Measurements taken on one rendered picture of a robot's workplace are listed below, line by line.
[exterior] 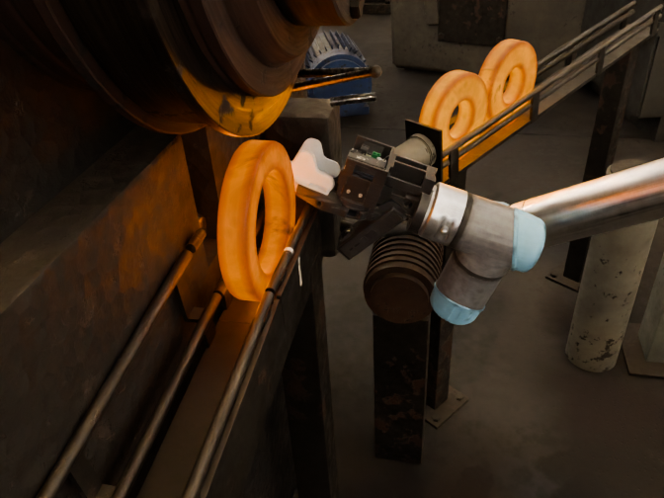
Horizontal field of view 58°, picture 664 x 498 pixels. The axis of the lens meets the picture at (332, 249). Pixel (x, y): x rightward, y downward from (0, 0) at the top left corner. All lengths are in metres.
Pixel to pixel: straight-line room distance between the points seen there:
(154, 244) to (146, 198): 0.05
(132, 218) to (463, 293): 0.46
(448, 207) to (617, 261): 0.72
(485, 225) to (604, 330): 0.81
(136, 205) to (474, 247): 0.42
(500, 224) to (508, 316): 0.98
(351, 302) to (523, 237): 1.03
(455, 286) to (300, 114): 0.32
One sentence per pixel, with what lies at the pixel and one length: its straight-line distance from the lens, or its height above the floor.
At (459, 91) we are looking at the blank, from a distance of 1.04.
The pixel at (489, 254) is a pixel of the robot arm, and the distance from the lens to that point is 0.79.
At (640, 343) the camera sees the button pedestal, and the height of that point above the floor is 0.01.
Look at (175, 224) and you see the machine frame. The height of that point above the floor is 0.79.
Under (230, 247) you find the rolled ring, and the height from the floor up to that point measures 0.77.
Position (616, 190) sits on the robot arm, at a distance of 0.87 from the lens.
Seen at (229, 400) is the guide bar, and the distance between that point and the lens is 0.57.
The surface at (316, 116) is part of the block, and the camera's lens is 0.85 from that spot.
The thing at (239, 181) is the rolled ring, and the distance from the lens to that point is 0.63.
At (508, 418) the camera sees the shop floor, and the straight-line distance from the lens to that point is 1.49.
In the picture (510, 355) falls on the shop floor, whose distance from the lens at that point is 1.63.
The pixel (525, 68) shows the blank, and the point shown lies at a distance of 1.20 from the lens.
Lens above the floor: 1.12
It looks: 34 degrees down
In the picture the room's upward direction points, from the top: 4 degrees counter-clockwise
